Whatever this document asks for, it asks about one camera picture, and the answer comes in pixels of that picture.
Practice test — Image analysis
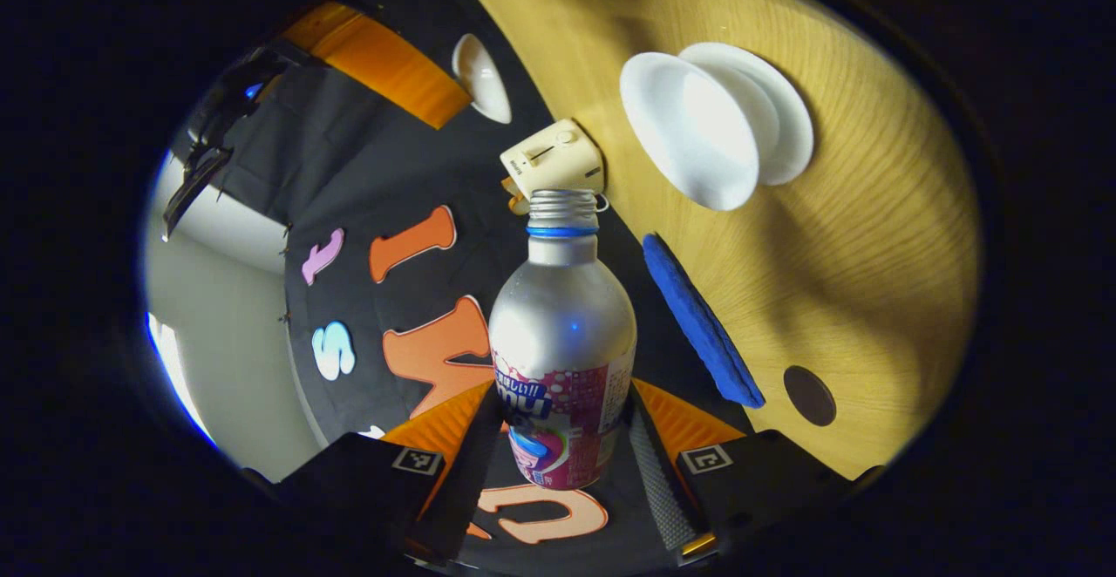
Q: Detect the dark round coaster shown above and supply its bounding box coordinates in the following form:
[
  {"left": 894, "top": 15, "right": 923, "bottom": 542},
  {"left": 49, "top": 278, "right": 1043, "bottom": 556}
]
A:
[{"left": 783, "top": 365, "right": 838, "bottom": 427}]

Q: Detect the black backdrop cloth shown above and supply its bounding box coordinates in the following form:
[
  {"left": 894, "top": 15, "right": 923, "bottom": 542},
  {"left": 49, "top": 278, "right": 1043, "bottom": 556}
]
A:
[{"left": 166, "top": 0, "right": 759, "bottom": 574}]

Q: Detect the silver water bottle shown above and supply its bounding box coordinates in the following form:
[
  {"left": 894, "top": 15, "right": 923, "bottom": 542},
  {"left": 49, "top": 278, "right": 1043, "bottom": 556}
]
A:
[{"left": 488, "top": 189, "right": 637, "bottom": 491}]

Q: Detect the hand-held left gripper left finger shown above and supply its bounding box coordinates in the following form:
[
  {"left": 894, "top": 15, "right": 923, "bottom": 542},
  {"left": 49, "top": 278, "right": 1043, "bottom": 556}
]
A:
[{"left": 275, "top": 381, "right": 505, "bottom": 560}]

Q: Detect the white teacup lid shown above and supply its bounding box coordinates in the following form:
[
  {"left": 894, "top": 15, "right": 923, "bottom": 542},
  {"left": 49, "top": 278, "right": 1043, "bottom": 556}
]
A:
[{"left": 451, "top": 33, "right": 514, "bottom": 125}]

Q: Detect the white teacup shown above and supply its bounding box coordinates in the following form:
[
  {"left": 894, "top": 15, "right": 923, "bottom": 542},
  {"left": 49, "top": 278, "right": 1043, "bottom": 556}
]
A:
[{"left": 619, "top": 51, "right": 781, "bottom": 212}]

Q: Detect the white toaster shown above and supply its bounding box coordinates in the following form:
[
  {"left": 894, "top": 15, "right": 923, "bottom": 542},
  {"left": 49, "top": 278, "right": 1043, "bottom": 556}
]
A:
[{"left": 500, "top": 119, "right": 605, "bottom": 203}]

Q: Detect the white saucer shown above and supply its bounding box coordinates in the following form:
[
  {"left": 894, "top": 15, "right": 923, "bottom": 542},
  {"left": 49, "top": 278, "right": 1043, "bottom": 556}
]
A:
[{"left": 678, "top": 42, "right": 815, "bottom": 187}]

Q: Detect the blue folded cloth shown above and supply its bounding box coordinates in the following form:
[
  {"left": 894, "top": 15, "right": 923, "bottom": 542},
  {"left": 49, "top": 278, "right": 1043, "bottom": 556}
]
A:
[{"left": 643, "top": 233, "right": 766, "bottom": 410}]

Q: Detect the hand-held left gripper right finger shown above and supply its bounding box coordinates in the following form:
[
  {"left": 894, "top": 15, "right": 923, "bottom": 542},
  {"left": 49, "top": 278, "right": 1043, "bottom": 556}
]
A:
[{"left": 626, "top": 378, "right": 881, "bottom": 560}]

